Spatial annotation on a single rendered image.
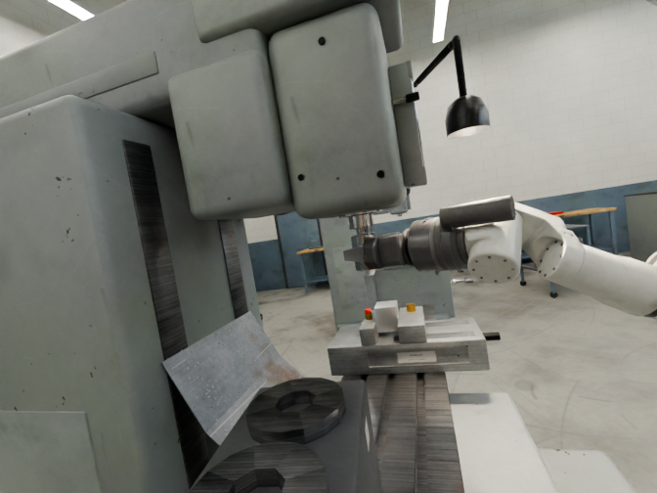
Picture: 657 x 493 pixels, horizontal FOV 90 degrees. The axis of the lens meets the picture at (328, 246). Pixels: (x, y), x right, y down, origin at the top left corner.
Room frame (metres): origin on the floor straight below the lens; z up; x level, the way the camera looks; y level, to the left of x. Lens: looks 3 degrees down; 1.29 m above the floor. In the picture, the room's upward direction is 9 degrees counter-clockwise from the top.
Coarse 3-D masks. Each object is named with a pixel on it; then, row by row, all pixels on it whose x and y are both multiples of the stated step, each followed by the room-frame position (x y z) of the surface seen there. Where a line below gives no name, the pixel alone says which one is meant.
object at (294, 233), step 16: (288, 224) 7.59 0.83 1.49; (304, 224) 7.49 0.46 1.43; (288, 240) 7.61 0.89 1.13; (304, 240) 7.50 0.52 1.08; (320, 240) 7.42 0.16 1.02; (288, 256) 7.63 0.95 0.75; (304, 256) 7.52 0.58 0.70; (320, 256) 7.42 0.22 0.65; (288, 272) 7.65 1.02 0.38; (320, 272) 7.43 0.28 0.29; (288, 288) 7.67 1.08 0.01
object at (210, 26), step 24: (192, 0) 0.57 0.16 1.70; (216, 0) 0.55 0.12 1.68; (240, 0) 0.54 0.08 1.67; (264, 0) 0.53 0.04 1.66; (288, 0) 0.52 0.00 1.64; (312, 0) 0.52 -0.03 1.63; (336, 0) 0.52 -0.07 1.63; (360, 0) 0.53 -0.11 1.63; (384, 0) 0.54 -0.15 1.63; (216, 24) 0.56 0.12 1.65; (240, 24) 0.55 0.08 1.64; (264, 24) 0.55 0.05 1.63; (288, 24) 0.56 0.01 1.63; (384, 24) 0.60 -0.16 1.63
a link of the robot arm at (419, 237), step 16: (416, 224) 0.53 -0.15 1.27; (432, 224) 0.51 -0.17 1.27; (368, 240) 0.56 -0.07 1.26; (384, 240) 0.55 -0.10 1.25; (400, 240) 0.54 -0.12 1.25; (416, 240) 0.51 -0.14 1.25; (432, 240) 0.50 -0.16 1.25; (368, 256) 0.55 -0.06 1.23; (384, 256) 0.55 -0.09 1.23; (400, 256) 0.53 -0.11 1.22; (416, 256) 0.52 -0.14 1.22; (432, 256) 0.50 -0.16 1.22
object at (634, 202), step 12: (648, 192) 3.76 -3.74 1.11; (636, 204) 3.73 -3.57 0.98; (648, 204) 3.56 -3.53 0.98; (636, 216) 3.75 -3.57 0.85; (648, 216) 3.58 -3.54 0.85; (636, 228) 3.77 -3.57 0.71; (648, 228) 3.59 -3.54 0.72; (636, 240) 3.78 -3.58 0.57; (648, 240) 3.61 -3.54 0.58; (636, 252) 3.80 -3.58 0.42; (648, 252) 3.63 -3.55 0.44
